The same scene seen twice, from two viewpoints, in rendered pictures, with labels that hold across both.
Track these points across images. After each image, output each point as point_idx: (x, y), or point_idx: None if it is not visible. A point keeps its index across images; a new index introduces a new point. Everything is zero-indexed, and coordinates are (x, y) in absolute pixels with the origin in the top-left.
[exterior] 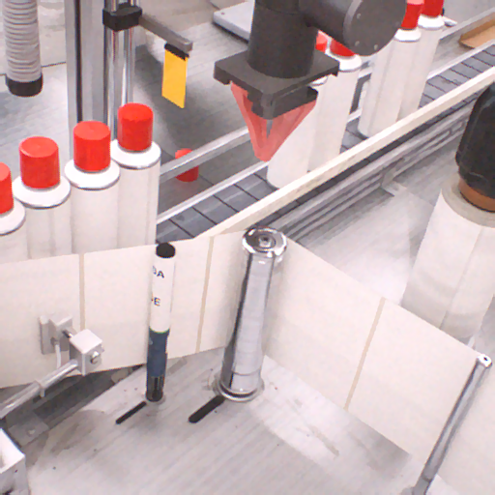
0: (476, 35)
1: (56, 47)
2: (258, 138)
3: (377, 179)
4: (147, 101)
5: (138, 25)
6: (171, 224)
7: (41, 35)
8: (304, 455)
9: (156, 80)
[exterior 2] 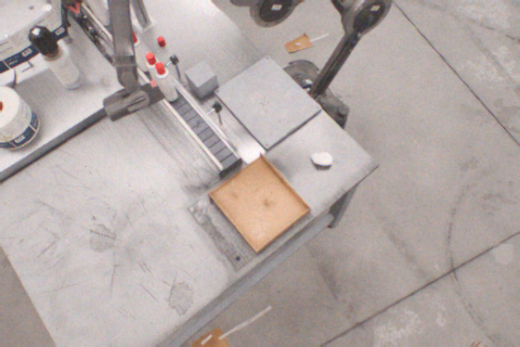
0: (267, 165)
1: (493, 92)
2: (75, 6)
3: None
4: (204, 35)
5: (331, 58)
6: None
7: (506, 83)
8: None
9: (218, 38)
